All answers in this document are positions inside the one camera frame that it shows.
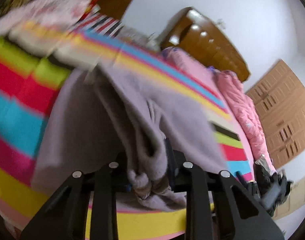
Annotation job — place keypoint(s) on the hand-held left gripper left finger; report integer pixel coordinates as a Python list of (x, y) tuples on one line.
[(105, 180)]

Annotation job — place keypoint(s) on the rainbow striped blanket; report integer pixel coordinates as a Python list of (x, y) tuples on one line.
[(17, 115)]

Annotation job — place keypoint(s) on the pink bed sheet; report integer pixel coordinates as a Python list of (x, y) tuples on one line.
[(190, 67)]

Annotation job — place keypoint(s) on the glossy brown wooden headboard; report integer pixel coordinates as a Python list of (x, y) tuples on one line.
[(207, 42)]

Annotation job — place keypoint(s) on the lilac knitted sweater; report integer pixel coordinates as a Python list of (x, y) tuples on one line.
[(92, 120)]

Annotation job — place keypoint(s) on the cluttered bedside table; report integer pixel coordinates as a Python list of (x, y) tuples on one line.
[(137, 37)]

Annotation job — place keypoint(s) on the pink quilt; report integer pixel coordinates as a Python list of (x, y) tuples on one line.
[(245, 110)]

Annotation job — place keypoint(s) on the light wooden board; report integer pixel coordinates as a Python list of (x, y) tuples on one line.
[(297, 195)]

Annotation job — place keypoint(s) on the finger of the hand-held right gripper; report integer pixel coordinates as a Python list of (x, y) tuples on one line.
[(247, 185)]

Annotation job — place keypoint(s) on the dark flat wooden headboard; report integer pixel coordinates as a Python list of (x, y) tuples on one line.
[(117, 0)]

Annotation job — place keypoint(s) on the light brown wooden wardrobe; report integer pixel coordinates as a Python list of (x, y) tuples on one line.
[(282, 115)]

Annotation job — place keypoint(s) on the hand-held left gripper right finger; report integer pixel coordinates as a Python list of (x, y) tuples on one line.
[(192, 180)]

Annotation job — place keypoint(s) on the pink floral pillow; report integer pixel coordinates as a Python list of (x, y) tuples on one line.
[(52, 5)]

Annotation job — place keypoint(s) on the red white striped cloth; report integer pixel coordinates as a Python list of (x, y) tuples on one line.
[(102, 25)]

